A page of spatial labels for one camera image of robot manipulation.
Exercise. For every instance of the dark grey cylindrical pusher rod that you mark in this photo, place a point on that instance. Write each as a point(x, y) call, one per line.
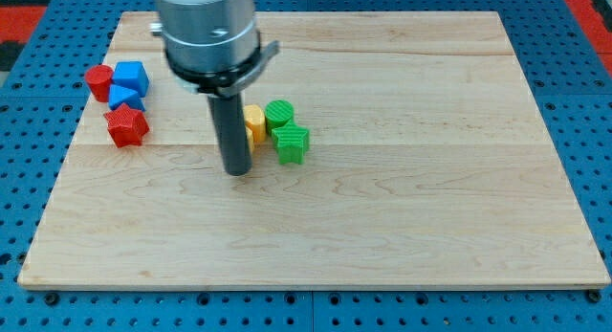
point(230, 129)

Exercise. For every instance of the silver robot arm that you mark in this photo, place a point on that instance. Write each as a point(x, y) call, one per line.
point(215, 48)

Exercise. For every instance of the yellow heart block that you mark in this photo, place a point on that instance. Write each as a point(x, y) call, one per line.
point(256, 122)

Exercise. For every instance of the green star block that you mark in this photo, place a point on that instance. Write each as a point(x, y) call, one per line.
point(291, 143)

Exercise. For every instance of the red star block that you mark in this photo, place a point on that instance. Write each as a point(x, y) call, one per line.
point(126, 125)

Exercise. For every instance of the yellow block behind rod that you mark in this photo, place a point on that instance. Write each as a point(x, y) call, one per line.
point(250, 139)

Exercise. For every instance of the green cylinder block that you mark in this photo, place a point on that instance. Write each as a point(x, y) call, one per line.
point(277, 113)

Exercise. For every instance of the blue cube block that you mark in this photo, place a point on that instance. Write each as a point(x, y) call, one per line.
point(132, 75)

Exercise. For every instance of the blue triangle block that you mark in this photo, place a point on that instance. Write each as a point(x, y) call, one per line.
point(119, 95)

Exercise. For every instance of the red cylinder block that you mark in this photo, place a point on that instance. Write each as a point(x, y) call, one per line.
point(99, 80)

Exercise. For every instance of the wooden board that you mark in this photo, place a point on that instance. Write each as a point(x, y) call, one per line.
point(429, 168)

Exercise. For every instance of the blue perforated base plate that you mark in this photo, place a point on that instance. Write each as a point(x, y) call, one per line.
point(564, 47)

